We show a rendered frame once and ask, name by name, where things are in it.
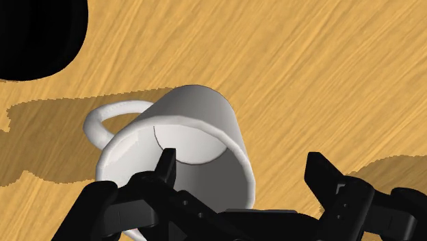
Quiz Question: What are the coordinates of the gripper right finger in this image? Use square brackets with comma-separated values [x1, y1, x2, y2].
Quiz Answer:
[304, 151, 427, 241]

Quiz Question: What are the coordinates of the white mug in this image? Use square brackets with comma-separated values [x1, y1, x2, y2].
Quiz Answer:
[82, 84, 257, 241]

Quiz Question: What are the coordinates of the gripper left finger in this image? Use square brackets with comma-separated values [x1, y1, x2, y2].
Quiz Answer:
[51, 147, 234, 241]

